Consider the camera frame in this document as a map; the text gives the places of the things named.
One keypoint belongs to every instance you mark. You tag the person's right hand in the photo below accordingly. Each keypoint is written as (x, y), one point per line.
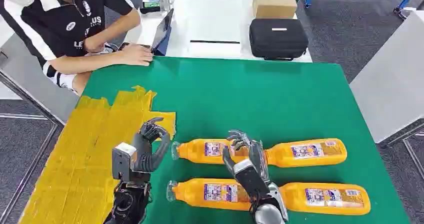
(138, 54)

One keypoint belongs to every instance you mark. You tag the grey side table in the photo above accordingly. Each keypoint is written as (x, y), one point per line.
(391, 83)

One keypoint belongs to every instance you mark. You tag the grey desk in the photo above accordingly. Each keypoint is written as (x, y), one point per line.
(30, 80)

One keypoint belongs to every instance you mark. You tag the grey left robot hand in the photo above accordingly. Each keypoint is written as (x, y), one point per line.
(145, 149)

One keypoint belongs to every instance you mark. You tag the green table mat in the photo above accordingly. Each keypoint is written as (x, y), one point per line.
(251, 100)

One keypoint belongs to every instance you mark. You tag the brown cardboard box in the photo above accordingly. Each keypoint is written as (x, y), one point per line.
(274, 2)

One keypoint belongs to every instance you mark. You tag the orange drink bottle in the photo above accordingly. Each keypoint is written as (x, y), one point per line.
(328, 199)
(198, 194)
(198, 151)
(308, 153)

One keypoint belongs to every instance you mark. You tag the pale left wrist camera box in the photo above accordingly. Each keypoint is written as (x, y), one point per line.
(122, 161)

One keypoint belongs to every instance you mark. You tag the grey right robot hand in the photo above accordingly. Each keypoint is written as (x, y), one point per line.
(255, 156)

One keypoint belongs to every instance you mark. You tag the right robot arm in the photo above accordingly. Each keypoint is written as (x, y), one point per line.
(270, 209)

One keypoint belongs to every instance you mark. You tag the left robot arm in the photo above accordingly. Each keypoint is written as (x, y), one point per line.
(129, 202)

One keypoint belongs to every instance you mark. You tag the black carrying case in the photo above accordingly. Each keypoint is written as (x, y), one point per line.
(278, 38)

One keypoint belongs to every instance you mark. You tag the thin black strip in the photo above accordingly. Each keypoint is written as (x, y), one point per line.
(214, 42)

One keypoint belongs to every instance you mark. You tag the white table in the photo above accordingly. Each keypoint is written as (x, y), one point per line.
(212, 20)

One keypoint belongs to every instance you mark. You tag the person's left hand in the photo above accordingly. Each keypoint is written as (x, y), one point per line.
(94, 44)

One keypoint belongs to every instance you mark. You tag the dark tablet with blue cover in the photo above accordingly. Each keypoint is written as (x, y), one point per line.
(162, 33)

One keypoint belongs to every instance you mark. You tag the black device with green label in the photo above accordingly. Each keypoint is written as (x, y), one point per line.
(149, 3)

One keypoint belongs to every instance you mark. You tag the yellow sheet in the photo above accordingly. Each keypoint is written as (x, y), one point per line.
(86, 156)

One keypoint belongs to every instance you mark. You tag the person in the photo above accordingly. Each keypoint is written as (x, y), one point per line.
(59, 20)

